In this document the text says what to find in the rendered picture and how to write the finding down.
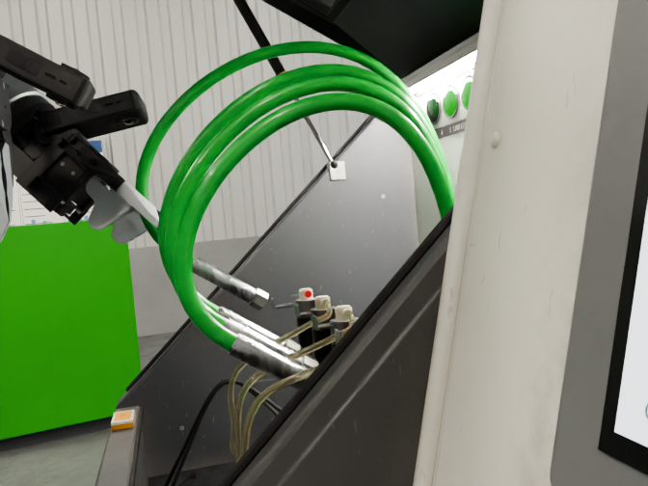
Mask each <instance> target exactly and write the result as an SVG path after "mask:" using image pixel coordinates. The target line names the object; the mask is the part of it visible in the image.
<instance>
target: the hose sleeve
mask: <svg viewBox="0 0 648 486"><path fill-rule="evenodd" d="M192 271H193V273H195V274H196V275H197V276H200V277H202V278H204V279H205V280H207V281H209V282H211V283H213V284H216V285H218V286H219V287H221V288H223V289H224V290H226V291H228V292H230V293H231V294H232V295H235V296H237V297H238V298H240V299H242V300H244V301H246V302H248V303H249V302H251V301H252V300H253V299H254V297H255V295H256V293H257V291H256V289H255V288H253V287H251V286H250V285H248V284H247V283H243V282H242V281H241V280H238V279H236V278H235V277H233V276H232V275H230V274H228V273H226V272H224V271H222V270H221V269H219V268H217V267H215V266H213V265H212V264H210V263H208V262H207V261H205V260H202V259H201V258H199V257H195V259H194V261H193V263H192Z"/></svg>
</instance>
